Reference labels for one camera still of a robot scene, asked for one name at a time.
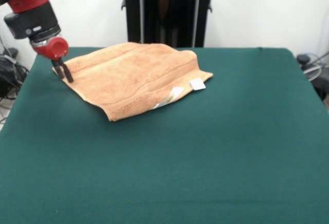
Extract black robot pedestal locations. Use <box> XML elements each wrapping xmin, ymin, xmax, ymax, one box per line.
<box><xmin>120</xmin><ymin>0</ymin><xmax>214</xmax><ymax>48</ymax></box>

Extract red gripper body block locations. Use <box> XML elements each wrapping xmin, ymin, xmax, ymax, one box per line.
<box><xmin>30</xmin><ymin>35</ymin><xmax>69</xmax><ymax>61</ymax></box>

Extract tan terry towel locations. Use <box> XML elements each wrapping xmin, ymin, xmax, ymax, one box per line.
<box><xmin>52</xmin><ymin>42</ymin><xmax>214</xmax><ymax>122</ymax></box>

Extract dark green table cloth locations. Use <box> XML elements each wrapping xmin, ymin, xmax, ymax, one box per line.
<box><xmin>0</xmin><ymin>47</ymin><xmax>329</xmax><ymax>224</ymax></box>

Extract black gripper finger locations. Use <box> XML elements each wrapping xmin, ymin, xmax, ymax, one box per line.
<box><xmin>50</xmin><ymin>59</ymin><xmax>65</xmax><ymax>78</ymax></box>
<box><xmin>59</xmin><ymin>59</ymin><xmax>75</xmax><ymax>84</ymax></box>

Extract black floor equipment lump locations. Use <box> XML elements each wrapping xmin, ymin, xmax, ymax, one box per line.
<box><xmin>0</xmin><ymin>48</ymin><xmax>29</xmax><ymax>99</ymax></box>
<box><xmin>296</xmin><ymin>53</ymin><xmax>329</xmax><ymax>102</ymax></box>

